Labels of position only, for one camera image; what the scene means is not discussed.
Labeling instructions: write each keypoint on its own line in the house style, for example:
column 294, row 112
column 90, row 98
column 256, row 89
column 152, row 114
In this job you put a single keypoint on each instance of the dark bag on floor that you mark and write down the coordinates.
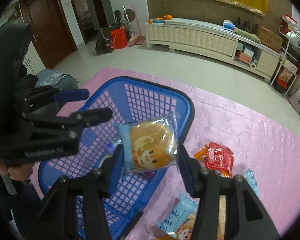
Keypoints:
column 103, row 42

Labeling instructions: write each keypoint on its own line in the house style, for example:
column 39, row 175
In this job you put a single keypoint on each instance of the grey blue chair cushion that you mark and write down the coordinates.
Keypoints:
column 56, row 79

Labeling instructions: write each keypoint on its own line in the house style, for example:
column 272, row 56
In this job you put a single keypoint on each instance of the oranges on plate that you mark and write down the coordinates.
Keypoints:
column 160, row 20

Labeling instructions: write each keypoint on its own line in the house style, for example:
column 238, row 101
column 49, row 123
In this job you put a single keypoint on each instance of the person's hand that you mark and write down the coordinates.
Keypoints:
column 18, row 173

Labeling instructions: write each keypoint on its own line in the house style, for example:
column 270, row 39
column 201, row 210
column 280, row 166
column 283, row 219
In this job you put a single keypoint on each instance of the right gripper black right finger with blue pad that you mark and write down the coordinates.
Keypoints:
column 228, row 207

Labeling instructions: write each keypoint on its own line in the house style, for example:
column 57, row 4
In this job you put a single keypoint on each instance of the brown wooden door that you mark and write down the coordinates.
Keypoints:
column 51, row 35

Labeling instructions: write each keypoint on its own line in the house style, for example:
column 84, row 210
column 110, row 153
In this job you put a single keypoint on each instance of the cardboard box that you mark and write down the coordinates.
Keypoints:
column 269, row 39

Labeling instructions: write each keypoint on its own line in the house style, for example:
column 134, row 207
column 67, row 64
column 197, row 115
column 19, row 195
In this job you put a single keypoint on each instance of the cream tv cabinet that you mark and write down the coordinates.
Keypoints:
column 213, row 41

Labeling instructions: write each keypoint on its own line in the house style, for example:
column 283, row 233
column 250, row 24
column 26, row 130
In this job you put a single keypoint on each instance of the cracker pack green ends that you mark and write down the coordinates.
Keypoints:
column 221, row 218

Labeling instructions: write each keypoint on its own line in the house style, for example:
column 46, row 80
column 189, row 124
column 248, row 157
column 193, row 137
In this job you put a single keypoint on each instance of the red snack packet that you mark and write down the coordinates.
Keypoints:
column 219, row 158

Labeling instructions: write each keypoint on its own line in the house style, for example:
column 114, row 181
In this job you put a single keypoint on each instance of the red bag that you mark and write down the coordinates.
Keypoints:
column 118, row 38

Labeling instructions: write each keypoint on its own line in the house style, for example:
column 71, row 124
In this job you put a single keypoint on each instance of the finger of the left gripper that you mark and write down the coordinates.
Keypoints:
column 69, row 95
column 92, row 117

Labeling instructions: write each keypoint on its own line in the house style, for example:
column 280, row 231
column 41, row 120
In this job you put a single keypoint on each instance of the cartoon cake snack packet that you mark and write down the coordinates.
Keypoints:
column 149, row 145

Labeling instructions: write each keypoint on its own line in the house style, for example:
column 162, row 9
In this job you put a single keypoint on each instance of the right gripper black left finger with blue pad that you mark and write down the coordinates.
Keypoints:
column 58, row 216

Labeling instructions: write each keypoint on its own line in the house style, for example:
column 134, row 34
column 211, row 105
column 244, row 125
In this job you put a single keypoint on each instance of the light blue cake packet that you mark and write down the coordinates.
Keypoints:
column 179, row 223
column 250, row 178

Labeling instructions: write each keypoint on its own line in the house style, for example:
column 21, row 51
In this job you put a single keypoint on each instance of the white metal shelf rack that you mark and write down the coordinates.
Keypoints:
column 288, row 69

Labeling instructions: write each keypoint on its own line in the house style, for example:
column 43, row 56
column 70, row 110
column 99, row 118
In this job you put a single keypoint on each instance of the pink quilted table cloth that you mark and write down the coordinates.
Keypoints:
column 258, row 143

